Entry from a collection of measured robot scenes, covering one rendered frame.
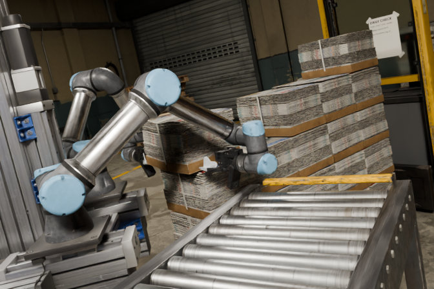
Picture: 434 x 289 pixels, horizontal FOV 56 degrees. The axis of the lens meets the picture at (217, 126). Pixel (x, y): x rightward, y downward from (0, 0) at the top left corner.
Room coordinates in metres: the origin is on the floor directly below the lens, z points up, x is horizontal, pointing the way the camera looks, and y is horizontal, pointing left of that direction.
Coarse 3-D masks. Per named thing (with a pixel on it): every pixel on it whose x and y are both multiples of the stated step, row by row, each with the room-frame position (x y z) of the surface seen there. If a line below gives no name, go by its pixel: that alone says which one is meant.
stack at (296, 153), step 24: (336, 120) 2.25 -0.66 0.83; (288, 144) 2.00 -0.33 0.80; (312, 144) 2.11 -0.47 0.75; (336, 144) 2.22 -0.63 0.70; (288, 168) 1.98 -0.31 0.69; (336, 168) 2.21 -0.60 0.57; (360, 168) 2.34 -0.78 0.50; (168, 192) 1.94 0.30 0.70; (192, 192) 1.78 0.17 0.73; (216, 192) 1.71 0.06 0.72
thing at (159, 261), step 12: (240, 192) 1.39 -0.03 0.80; (228, 204) 1.28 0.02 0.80; (216, 216) 1.20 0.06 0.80; (192, 228) 1.14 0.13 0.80; (204, 228) 1.12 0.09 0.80; (180, 240) 1.07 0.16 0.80; (192, 240) 1.06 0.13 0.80; (168, 252) 1.01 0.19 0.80; (180, 252) 1.01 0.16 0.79; (144, 264) 0.96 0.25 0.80; (156, 264) 0.95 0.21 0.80; (132, 276) 0.91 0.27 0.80; (144, 276) 0.90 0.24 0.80; (120, 288) 0.87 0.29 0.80; (132, 288) 0.86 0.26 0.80
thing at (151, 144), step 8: (152, 120) 1.89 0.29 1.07; (160, 120) 1.88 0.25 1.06; (144, 128) 1.93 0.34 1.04; (152, 128) 1.86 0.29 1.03; (144, 136) 1.95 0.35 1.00; (152, 136) 1.88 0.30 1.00; (144, 144) 1.96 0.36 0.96; (152, 144) 1.89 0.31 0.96; (152, 152) 1.89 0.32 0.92; (160, 160) 1.85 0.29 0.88
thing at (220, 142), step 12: (228, 108) 1.83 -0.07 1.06; (180, 120) 1.69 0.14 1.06; (168, 132) 1.75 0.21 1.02; (180, 132) 1.67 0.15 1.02; (192, 132) 1.70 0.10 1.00; (204, 132) 1.73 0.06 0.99; (168, 144) 1.76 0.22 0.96; (180, 144) 1.68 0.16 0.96; (192, 144) 1.69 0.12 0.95; (204, 144) 1.72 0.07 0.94; (216, 144) 1.76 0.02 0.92; (228, 144) 1.79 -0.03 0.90; (168, 156) 1.78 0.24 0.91; (180, 156) 1.69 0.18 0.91; (192, 156) 1.68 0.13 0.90; (204, 156) 1.71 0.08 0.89
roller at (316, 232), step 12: (216, 228) 1.11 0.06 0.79; (228, 228) 1.09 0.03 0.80; (240, 228) 1.07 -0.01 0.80; (252, 228) 1.06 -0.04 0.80; (264, 228) 1.04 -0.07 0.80; (276, 228) 1.02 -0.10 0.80; (288, 228) 1.00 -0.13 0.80; (300, 228) 0.99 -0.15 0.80; (312, 228) 0.97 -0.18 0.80; (324, 228) 0.96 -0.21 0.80; (336, 228) 0.94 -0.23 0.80; (348, 228) 0.93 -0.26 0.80; (360, 228) 0.91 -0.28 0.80; (360, 240) 0.89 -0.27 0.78
